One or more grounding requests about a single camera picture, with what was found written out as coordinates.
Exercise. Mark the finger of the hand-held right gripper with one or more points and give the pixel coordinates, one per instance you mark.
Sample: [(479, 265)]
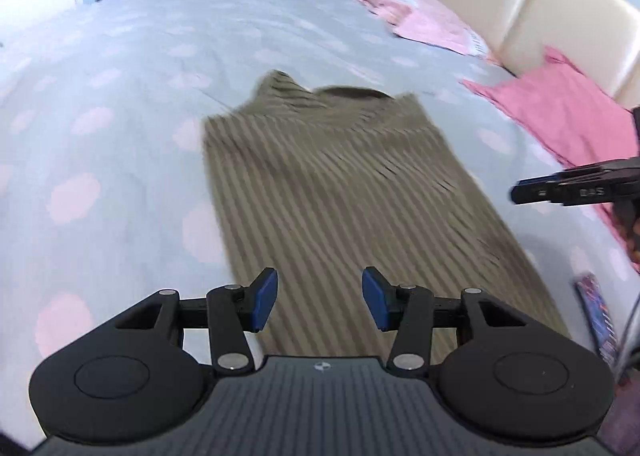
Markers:
[(575, 173), (565, 195)]

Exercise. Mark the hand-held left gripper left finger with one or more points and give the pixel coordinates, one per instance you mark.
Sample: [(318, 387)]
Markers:
[(264, 303)]

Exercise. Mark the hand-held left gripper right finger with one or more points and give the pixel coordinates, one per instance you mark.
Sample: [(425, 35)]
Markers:
[(375, 303)]

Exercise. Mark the olive striped shirt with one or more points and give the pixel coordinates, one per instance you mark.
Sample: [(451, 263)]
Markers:
[(340, 186)]

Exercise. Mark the plain pink pillow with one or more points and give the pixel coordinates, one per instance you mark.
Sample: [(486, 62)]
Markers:
[(560, 111)]

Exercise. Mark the cream padded headboard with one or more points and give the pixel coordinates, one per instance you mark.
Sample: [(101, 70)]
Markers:
[(530, 1)]

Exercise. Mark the pink pillow with white edge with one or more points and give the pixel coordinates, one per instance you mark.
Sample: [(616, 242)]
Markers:
[(440, 28)]

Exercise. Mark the grey pink-dotted bed cover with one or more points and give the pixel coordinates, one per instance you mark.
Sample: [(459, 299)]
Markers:
[(125, 101)]

